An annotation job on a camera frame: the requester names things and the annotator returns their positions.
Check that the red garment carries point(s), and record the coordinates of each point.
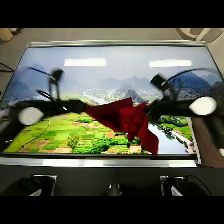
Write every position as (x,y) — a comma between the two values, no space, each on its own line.
(126,120)

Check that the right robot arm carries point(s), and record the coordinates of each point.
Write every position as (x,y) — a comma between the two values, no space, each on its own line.
(176,106)

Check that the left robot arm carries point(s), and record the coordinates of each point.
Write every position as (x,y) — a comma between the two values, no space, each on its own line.
(50,109)

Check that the silver frame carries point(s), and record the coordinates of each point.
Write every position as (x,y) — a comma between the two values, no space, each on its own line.
(100,162)

